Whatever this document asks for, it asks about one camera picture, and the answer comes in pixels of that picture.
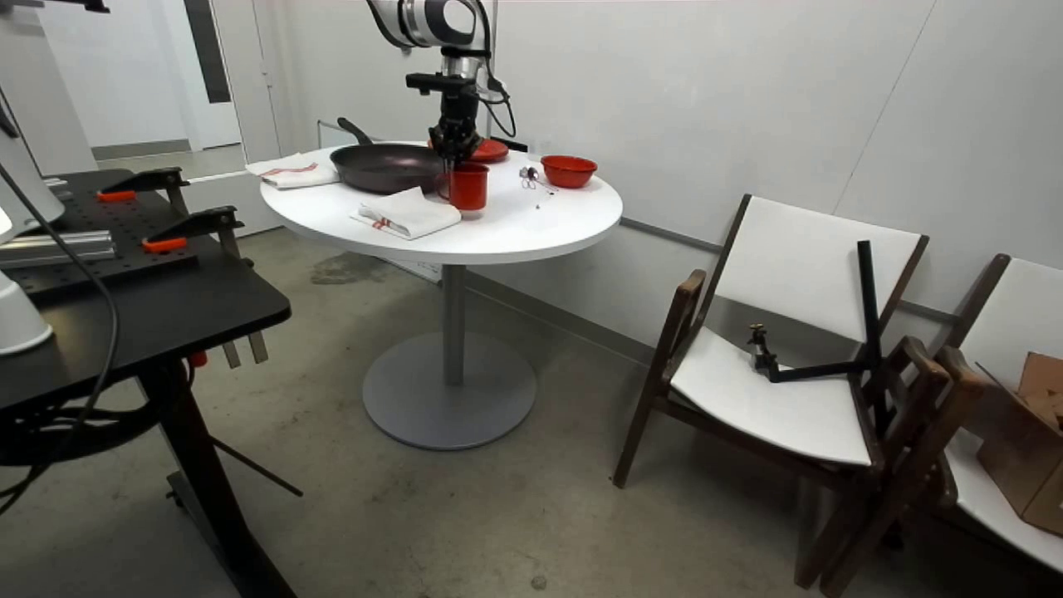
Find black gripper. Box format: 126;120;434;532
427;83;485;171

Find red cup with handle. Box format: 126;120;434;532
445;164;490;216

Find red plate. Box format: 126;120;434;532
469;134;515;165

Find black frying pan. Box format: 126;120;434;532
324;112;457;200

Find white towel red stripes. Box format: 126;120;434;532
353;184;466;241
247;148;341;192

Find small dark red object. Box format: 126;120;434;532
515;164;555;203

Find red bowl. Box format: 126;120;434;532
538;152;602;192

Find white door narrow window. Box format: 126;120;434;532
164;0;285;158

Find black robot desk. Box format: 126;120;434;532
0;164;304;598

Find wooden chair white cushions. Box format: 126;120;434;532
816;250;1063;598
609;190;935;592

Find black metal stand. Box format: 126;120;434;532
739;237;890;437

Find brown cardboard box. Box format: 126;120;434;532
952;348;1063;540

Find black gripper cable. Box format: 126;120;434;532
474;49;521;143

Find round white pedestal table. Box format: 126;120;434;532
254;134;627;454

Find black clamp orange handle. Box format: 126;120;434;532
91;164;191;216
139;203;271;373

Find black desk cable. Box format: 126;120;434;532
0;104;164;517

